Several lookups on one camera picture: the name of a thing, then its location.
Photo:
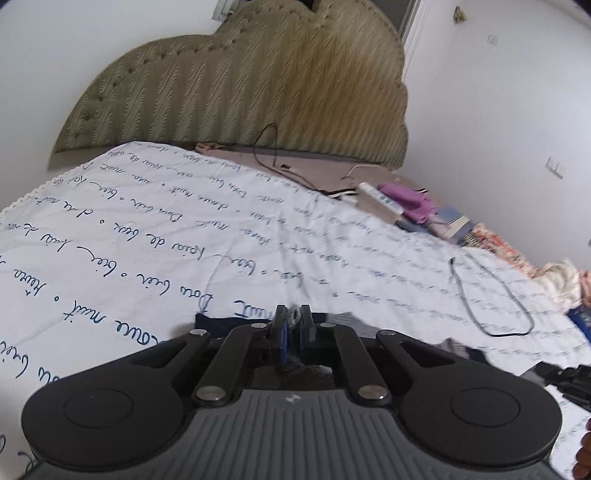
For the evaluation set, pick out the cream crumpled cloth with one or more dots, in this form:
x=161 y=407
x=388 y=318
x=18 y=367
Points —
x=561 y=281

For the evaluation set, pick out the white power strip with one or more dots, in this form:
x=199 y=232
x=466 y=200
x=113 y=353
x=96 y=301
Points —
x=379 y=201

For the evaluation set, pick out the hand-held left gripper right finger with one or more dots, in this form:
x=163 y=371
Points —
x=304 y=344

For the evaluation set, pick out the beige mattress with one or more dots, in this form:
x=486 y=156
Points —
x=323 y=173

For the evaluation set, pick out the person's right hand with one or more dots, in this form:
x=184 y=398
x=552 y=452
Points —
x=584 y=454

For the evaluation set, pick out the blue and white book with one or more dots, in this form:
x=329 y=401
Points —
x=455 y=221

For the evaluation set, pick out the white door frame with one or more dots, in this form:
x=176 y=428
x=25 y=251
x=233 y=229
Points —
x=415 y=23

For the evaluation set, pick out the olive upholstered headboard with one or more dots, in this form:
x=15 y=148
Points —
x=258 y=78

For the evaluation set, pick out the blue cloth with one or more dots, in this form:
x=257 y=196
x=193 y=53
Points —
x=582 y=323

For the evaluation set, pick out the floral orange cloth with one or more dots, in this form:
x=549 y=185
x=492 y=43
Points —
x=498 y=244

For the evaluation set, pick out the white light switch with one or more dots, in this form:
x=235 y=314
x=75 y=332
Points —
x=555 y=167

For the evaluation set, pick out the grey sweater with navy sleeves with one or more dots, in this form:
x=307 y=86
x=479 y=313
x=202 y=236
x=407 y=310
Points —
x=214 y=323

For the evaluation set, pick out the white bed sheet with script print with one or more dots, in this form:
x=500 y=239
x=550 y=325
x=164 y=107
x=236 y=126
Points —
x=138 y=240

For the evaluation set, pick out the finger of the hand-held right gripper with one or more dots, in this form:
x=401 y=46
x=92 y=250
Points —
x=551 y=371

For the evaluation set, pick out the wall hook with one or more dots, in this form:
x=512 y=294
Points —
x=458 y=14

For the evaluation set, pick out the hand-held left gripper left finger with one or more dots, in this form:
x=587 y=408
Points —
x=282 y=346

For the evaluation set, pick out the purple cloth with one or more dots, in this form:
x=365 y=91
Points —
x=411 y=201

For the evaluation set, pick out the pink crumpled cloth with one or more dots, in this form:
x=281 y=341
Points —
x=585 y=286

